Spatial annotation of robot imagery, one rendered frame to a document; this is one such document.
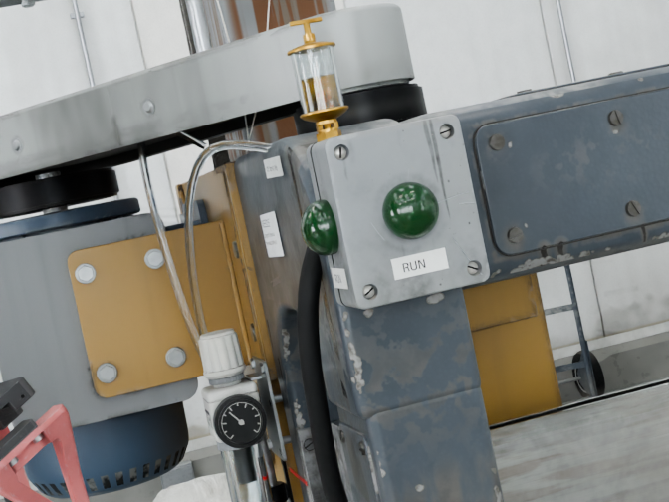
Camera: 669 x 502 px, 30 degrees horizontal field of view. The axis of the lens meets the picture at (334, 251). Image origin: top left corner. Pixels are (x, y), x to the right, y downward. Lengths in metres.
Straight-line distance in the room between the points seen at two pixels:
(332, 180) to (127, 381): 0.46
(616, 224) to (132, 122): 0.38
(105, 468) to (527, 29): 5.45
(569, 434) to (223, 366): 0.25
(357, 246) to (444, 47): 5.61
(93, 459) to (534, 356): 0.38
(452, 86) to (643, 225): 5.48
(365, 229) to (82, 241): 0.45
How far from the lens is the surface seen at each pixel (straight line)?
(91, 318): 1.05
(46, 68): 5.89
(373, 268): 0.64
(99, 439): 1.10
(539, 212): 0.73
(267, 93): 0.85
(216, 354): 0.89
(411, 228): 0.64
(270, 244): 0.83
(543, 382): 1.05
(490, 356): 1.03
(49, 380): 1.06
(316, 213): 0.65
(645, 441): 0.94
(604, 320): 6.50
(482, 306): 0.97
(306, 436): 0.90
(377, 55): 0.82
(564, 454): 0.92
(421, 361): 0.70
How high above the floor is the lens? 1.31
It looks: 3 degrees down
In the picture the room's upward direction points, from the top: 12 degrees counter-clockwise
